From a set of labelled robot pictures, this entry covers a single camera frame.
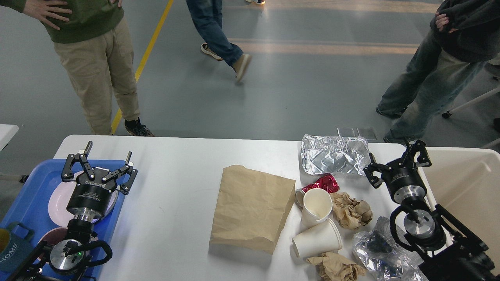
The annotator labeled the chair leg with caster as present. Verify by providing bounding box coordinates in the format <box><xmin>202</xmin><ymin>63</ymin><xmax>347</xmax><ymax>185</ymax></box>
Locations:
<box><xmin>441</xmin><ymin>86</ymin><xmax>500</xmax><ymax>119</ymax></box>

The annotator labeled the brown paper bag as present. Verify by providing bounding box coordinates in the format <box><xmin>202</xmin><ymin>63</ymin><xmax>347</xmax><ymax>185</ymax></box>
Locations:
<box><xmin>210</xmin><ymin>165</ymin><xmax>295</xmax><ymax>254</ymax></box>

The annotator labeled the beige plastic bin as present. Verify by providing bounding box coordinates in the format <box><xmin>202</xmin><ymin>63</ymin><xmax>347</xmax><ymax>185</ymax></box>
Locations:
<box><xmin>418</xmin><ymin>147</ymin><xmax>500</xmax><ymax>266</ymax></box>

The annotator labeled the teal mug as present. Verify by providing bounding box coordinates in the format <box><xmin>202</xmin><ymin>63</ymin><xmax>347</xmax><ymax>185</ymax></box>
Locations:
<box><xmin>0</xmin><ymin>222</ymin><xmax>34</xmax><ymax>272</ymax></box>

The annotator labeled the crumpled brown paper upper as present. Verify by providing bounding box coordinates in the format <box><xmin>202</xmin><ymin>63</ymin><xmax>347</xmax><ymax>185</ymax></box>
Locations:
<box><xmin>330</xmin><ymin>192</ymin><xmax>373</xmax><ymax>231</ymax></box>

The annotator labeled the crumpled brown paper lower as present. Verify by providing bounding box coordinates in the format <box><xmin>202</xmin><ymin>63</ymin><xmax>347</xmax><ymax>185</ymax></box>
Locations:
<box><xmin>306</xmin><ymin>251</ymin><xmax>366</xmax><ymax>281</ymax></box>

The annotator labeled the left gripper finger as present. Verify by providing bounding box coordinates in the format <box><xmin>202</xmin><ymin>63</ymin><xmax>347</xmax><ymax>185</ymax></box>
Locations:
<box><xmin>61</xmin><ymin>141</ymin><xmax>97</xmax><ymax>184</ymax></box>
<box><xmin>101</xmin><ymin>151</ymin><xmax>138</xmax><ymax>195</ymax></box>

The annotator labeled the lying white paper cup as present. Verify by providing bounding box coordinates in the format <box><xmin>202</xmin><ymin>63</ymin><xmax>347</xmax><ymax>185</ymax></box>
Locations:
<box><xmin>292</xmin><ymin>219</ymin><xmax>343</xmax><ymax>258</ymax></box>

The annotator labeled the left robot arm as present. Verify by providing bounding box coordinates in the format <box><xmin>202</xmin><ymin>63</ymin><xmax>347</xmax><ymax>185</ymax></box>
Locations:
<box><xmin>7</xmin><ymin>142</ymin><xmax>138</xmax><ymax>281</ymax></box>

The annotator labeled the walking person in jeans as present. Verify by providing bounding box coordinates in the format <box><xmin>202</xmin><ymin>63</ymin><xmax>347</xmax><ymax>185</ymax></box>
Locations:
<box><xmin>186</xmin><ymin>0</ymin><xmax>252</xmax><ymax>83</ymax></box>

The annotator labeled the aluminium foil tray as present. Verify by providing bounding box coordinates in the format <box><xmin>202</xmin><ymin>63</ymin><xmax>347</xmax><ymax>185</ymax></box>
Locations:
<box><xmin>301</xmin><ymin>135</ymin><xmax>370</xmax><ymax>176</ymax></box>

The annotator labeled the white side table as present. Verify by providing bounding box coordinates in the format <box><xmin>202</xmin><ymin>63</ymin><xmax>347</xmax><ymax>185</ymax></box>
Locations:
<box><xmin>0</xmin><ymin>123</ymin><xmax>19</xmax><ymax>151</ymax></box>

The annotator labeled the pink mug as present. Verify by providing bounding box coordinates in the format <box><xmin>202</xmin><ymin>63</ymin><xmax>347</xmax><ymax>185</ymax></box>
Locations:
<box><xmin>39</xmin><ymin>227</ymin><xmax>68</xmax><ymax>245</ymax></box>

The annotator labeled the pink plate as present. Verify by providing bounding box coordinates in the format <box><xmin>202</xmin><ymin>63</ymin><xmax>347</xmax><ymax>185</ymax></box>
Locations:
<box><xmin>48</xmin><ymin>181</ymin><xmax>119</xmax><ymax>227</ymax></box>

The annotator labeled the upright white paper cup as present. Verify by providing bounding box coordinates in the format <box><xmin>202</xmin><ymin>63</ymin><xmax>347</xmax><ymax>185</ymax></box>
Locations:
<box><xmin>301</xmin><ymin>188</ymin><xmax>333</xmax><ymax>228</ymax></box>

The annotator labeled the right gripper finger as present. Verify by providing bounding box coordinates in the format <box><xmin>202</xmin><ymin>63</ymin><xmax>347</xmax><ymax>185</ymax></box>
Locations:
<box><xmin>396</xmin><ymin>139</ymin><xmax>432</xmax><ymax>168</ymax></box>
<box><xmin>363</xmin><ymin>153</ymin><xmax>389</xmax><ymax>189</ymax></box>

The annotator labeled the person in green sweater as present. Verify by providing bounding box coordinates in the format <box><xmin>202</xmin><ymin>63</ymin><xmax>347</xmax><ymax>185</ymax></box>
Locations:
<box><xmin>1</xmin><ymin>0</ymin><xmax>153</xmax><ymax>137</ymax></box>

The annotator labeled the crumpled brown paper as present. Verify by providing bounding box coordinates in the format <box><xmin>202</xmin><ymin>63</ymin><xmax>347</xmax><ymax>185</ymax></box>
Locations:
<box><xmin>330</xmin><ymin>192</ymin><xmax>373</xmax><ymax>231</ymax></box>
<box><xmin>306</xmin><ymin>251</ymin><xmax>366</xmax><ymax>281</ymax></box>

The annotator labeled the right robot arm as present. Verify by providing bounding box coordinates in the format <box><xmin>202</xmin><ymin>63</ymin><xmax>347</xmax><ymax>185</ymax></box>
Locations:
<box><xmin>364</xmin><ymin>139</ymin><xmax>499</xmax><ymax>281</ymax></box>

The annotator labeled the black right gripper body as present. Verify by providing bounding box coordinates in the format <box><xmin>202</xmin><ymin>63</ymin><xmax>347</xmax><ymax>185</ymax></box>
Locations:
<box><xmin>385</xmin><ymin>160</ymin><xmax>427</xmax><ymax>204</ymax></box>

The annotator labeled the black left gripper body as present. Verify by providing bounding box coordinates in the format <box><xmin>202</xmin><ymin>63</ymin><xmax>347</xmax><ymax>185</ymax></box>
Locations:
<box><xmin>66</xmin><ymin>176</ymin><xmax>118</xmax><ymax>219</ymax></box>

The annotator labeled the person in blue jeans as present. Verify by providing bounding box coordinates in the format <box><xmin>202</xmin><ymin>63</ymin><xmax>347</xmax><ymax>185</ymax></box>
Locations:
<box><xmin>376</xmin><ymin>0</ymin><xmax>500</xmax><ymax>144</ymax></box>

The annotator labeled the crumpled clear plastic bag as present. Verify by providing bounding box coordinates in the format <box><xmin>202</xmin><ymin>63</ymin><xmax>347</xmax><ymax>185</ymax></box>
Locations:
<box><xmin>353</xmin><ymin>217</ymin><xmax>427</xmax><ymax>281</ymax></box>

